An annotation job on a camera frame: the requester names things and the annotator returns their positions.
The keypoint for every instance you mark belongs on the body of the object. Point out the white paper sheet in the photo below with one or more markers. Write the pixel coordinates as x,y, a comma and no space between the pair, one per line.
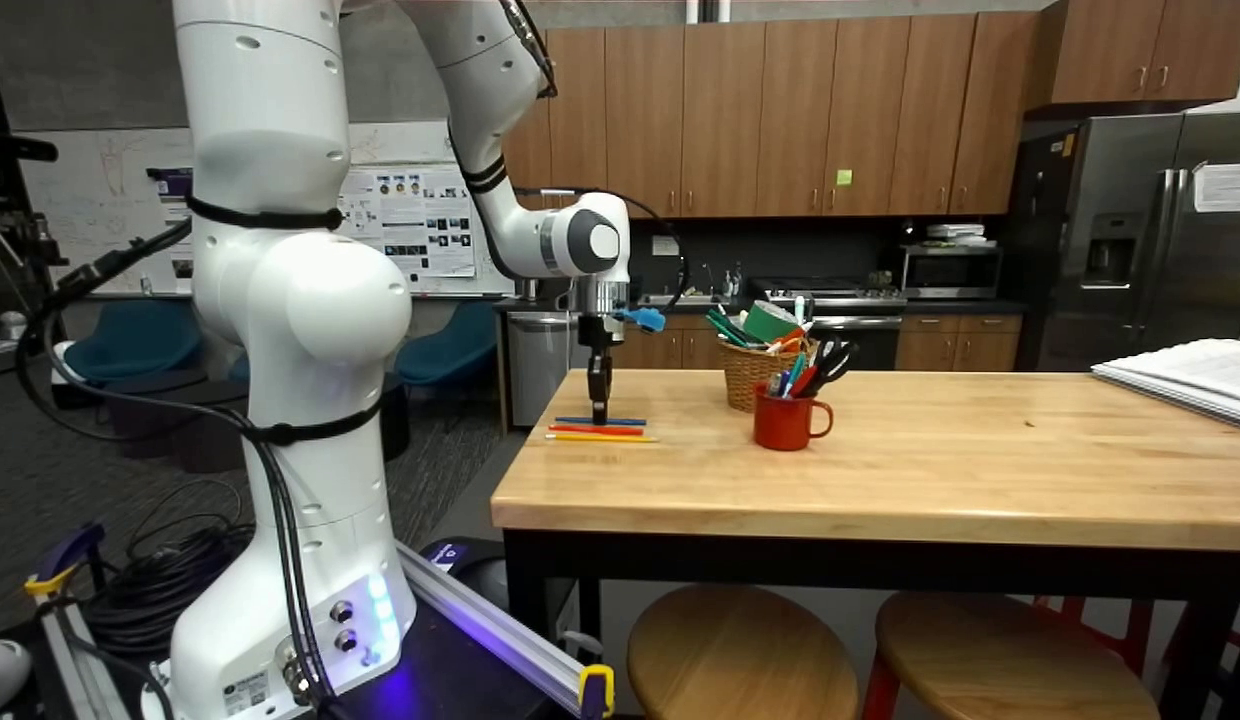
1220,184

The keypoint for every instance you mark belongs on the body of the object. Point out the red mug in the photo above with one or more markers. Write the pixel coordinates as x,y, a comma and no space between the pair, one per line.
780,427

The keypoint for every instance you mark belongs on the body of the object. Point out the white paper stack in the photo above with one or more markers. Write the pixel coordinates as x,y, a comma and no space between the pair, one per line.
1202,374

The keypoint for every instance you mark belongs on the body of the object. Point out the yellow pen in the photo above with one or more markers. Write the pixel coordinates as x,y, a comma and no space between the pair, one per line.
606,438

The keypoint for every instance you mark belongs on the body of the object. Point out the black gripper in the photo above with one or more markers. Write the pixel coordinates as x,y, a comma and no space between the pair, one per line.
601,346

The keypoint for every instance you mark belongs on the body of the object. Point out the long wooden wall cabinets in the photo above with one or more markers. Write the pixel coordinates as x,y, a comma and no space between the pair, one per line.
780,123

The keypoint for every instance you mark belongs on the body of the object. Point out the blue chair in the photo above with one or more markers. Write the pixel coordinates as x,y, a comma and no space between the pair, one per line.
133,346
444,350

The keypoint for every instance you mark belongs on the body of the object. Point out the white whiteboard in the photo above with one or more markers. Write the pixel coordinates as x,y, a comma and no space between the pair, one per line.
381,146

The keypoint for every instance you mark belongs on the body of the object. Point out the wooden base cabinet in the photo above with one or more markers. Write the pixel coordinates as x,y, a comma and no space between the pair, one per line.
961,343
672,346

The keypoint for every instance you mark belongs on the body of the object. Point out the coloured pens bunch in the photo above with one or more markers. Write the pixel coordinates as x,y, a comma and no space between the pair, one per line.
785,376

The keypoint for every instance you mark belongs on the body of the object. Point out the green packets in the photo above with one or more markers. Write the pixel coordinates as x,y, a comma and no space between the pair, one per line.
763,325

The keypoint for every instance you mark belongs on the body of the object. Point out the wooden table black legs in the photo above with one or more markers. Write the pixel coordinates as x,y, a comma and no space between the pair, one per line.
940,465

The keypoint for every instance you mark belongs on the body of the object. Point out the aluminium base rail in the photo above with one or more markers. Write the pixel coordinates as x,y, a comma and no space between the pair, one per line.
503,632

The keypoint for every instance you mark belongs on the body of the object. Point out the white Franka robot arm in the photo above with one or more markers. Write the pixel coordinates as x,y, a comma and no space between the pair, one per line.
301,321

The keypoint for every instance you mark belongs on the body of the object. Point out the stainless microwave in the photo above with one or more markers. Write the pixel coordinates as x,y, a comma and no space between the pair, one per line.
949,270

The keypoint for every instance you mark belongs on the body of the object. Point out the silver trash can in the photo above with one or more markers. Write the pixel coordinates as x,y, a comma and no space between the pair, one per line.
545,361

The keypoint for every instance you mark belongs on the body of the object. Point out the stainless steel fridge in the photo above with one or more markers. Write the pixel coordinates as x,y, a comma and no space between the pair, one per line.
1152,267

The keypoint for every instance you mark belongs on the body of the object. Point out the brown wicker basket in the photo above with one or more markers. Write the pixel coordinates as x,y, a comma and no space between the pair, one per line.
746,376

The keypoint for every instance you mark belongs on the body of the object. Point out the short wooden wall cabinet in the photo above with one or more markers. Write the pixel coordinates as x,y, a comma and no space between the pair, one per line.
1141,53

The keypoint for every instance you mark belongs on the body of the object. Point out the green sticky note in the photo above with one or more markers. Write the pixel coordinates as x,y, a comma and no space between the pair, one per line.
847,179

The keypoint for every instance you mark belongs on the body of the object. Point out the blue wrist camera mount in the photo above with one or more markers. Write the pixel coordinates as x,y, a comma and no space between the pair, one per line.
647,321

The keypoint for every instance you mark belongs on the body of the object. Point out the stainless steel oven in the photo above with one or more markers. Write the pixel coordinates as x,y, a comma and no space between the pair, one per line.
853,343

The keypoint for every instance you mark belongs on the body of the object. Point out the printed white poster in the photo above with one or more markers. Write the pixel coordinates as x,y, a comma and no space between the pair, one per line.
404,227

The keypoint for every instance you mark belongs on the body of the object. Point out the yellow clamp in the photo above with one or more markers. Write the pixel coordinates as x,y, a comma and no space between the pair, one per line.
598,684
55,577

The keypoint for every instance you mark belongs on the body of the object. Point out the round wooden stool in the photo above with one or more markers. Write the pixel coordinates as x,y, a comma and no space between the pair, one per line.
740,652
1000,661

